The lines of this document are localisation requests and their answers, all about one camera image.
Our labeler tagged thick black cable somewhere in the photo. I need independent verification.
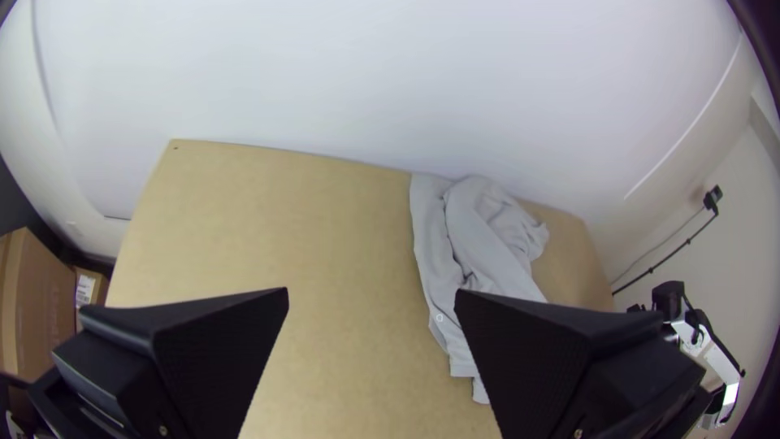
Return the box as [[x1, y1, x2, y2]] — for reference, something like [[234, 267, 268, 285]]
[[611, 185, 725, 298]]

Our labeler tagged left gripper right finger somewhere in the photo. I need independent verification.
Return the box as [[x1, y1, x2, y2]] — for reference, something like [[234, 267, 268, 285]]
[[453, 289, 708, 439]]

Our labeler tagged large cardboard box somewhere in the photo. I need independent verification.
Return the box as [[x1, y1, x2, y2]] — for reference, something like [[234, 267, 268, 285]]
[[0, 227, 77, 415]]

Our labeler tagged small cardboard box with label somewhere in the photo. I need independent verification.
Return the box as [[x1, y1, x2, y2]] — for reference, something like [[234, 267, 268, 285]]
[[72, 266, 111, 333]]

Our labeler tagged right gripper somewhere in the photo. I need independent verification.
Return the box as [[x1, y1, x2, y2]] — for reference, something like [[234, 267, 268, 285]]
[[650, 280, 688, 323]]

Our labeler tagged thin black cable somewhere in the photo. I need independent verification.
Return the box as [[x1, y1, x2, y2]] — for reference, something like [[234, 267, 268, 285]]
[[626, 206, 708, 272]]

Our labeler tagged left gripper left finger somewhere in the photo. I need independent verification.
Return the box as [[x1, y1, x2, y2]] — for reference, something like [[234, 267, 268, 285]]
[[51, 287, 290, 439]]

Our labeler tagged grey t-shirt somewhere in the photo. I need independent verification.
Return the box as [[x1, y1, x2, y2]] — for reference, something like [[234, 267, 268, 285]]
[[409, 173, 551, 405]]

